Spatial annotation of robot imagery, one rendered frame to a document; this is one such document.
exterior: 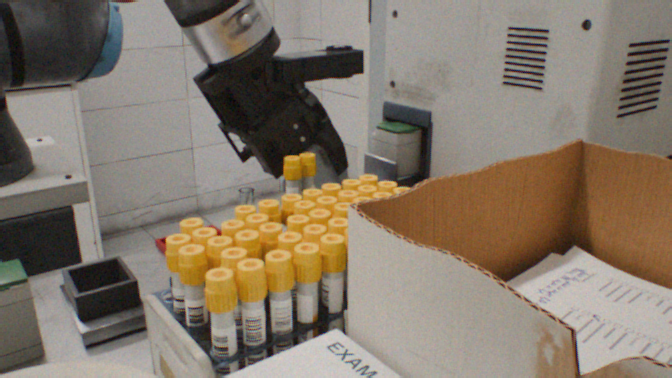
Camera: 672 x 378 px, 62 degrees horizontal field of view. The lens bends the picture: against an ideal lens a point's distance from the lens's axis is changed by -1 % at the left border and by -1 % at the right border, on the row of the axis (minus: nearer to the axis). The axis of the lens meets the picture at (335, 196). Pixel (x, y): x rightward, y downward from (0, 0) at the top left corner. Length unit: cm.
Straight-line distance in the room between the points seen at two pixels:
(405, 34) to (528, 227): 31
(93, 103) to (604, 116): 247
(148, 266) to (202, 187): 250
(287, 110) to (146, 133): 238
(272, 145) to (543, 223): 25
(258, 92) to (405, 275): 30
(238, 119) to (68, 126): 163
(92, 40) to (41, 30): 6
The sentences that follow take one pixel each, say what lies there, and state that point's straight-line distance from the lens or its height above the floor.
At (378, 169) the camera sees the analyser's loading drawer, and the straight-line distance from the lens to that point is 67.
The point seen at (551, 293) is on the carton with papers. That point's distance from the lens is 42.
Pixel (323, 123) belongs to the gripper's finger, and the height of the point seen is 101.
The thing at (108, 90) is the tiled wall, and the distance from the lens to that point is 281.
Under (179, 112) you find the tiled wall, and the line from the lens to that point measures 294.
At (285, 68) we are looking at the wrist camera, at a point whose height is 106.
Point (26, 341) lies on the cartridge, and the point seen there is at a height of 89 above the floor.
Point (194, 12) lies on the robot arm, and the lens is 50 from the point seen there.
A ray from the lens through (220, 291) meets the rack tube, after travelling 31.
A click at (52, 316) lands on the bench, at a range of 54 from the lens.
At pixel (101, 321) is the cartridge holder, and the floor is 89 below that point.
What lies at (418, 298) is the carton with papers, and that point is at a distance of 28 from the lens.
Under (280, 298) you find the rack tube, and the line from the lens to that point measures 33.
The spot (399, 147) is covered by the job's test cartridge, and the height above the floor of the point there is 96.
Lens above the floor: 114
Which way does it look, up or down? 20 degrees down
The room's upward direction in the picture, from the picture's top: straight up
